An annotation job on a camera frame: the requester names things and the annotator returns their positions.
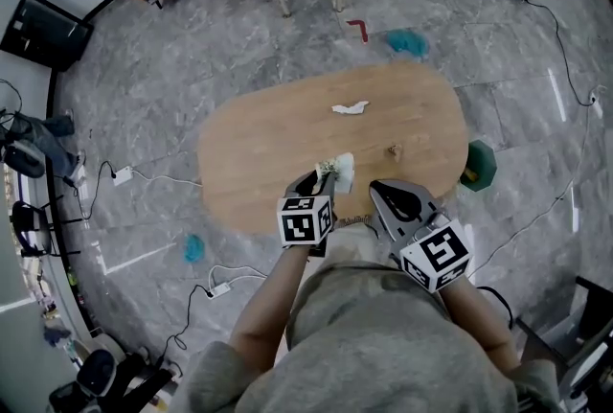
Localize white tape corner mark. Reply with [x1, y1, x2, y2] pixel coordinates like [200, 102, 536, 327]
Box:
[90, 241, 178, 277]

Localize small teal cloth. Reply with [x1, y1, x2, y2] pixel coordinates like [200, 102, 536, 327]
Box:
[183, 233, 206, 264]

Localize red tape corner mark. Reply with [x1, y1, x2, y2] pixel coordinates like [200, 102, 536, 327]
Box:
[346, 19, 370, 44]

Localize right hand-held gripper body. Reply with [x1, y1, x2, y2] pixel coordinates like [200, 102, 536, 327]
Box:
[390, 215, 474, 293]

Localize black floor cable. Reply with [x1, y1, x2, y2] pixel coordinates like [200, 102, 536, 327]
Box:
[521, 0, 600, 108]

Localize person's right forearm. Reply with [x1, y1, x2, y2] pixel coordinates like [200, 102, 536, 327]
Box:
[440, 276, 521, 374]

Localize white tissue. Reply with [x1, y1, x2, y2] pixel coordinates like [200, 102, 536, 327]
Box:
[331, 100, 371, 116]

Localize dark chair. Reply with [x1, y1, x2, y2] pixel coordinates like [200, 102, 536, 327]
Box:
[10, 195, 87, 259]

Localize person's beige trousers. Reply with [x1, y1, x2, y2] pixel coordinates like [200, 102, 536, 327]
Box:
[308, 218, 398, 268]

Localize right hand-held gripper camera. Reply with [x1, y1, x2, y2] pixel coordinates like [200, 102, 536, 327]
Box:
[414, 212, 454, 235]

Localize green waste bin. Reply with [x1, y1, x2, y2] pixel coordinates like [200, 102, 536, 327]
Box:
[459, 139, 498, 192]

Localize black power cable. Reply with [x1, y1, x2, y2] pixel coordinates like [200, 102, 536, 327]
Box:
[157, 284, 215, 364]

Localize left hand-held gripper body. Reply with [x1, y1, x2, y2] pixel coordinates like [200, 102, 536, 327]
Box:
[276, 194, 336, 258]

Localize grey oval backpack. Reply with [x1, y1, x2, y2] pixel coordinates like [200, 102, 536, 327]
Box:
[2, 140, 47, 180]
[76, 348, 118, 398]

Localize person's left forearm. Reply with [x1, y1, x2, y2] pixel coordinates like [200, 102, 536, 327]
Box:
[228, 245, 312, 374]

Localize large teal cloth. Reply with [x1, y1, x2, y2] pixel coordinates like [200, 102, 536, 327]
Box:
[385, 28, 430, 57]

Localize black looped cable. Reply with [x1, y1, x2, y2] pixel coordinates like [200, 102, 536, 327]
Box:
[476, 286, 514, 331]

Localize oval wooden table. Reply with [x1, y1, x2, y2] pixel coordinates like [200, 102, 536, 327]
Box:
[197, 60, 470, 238]

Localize paper cup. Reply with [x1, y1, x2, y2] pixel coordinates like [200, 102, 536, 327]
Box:
[314, 151, 356, 195]

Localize person's grey shirt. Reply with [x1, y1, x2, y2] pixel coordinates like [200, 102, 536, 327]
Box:
[170, 260, 566, 413]

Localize thin white adapter cable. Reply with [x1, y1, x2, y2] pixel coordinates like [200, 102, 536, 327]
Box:
[131, 169, 203, 188]

